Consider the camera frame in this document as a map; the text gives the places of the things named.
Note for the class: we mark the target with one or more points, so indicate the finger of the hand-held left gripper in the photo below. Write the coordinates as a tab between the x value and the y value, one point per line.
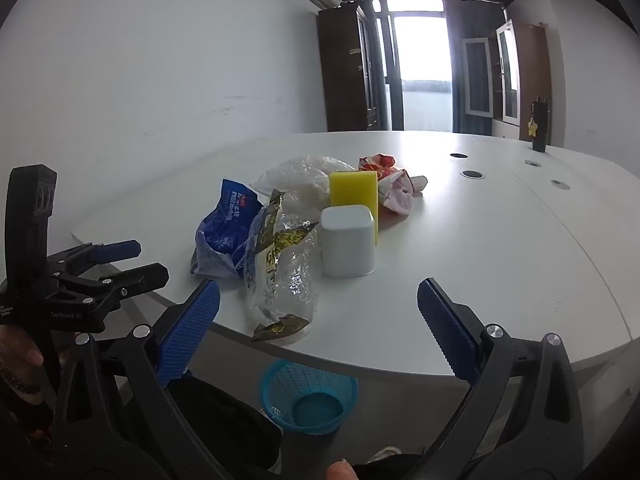
145	275
117	249

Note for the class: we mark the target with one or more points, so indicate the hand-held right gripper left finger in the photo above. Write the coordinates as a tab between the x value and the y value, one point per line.
192	330

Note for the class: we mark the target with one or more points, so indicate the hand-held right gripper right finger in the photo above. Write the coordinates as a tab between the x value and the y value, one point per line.
445	327

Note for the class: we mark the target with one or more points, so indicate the blue snack bag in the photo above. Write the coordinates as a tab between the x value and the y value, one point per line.
225	230

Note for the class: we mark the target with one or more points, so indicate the white cup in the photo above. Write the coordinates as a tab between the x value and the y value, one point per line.
347	245

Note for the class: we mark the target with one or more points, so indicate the pink wrapper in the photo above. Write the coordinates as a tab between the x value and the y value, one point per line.
400	195

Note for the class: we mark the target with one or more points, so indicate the blue plastic basket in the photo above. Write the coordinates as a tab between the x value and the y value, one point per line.
320	415

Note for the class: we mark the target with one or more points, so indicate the yellow sponge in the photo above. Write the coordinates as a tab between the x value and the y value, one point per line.
352	187

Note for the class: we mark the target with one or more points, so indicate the red snack wrapper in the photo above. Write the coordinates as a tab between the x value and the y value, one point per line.
377	165

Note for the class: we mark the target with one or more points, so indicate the clear plastic bag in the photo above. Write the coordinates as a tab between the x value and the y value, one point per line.
295	180

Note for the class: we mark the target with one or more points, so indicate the person's left forearm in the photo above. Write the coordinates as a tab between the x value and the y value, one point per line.
20	435

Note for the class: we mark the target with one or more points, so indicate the person's left hand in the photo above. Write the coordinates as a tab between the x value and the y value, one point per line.
20	355

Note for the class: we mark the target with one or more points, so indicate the person's right hand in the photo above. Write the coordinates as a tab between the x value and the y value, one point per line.
341	471

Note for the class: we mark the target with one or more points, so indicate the clear bag with green print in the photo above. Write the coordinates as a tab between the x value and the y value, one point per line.
280	270

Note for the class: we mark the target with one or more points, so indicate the person's left white shoe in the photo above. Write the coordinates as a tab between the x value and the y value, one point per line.
276	452

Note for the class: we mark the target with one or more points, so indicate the yellow star tag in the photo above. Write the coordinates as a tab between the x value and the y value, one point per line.
534	128

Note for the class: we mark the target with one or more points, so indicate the black bottle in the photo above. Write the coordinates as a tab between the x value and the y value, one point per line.
540	110

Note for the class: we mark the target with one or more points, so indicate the white framed window sash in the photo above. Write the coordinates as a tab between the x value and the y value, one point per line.
477	77

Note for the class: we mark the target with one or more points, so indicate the glass balcony door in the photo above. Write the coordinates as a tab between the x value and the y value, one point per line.
422	60

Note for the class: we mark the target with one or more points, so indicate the dark curtain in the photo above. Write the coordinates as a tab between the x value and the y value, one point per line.
385	65
475	15

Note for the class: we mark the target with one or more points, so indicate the light brown wooden cabinet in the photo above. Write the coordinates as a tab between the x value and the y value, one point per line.
532	70

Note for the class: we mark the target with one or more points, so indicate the dark brown wooden cabinet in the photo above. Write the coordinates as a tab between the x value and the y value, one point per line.
340	75

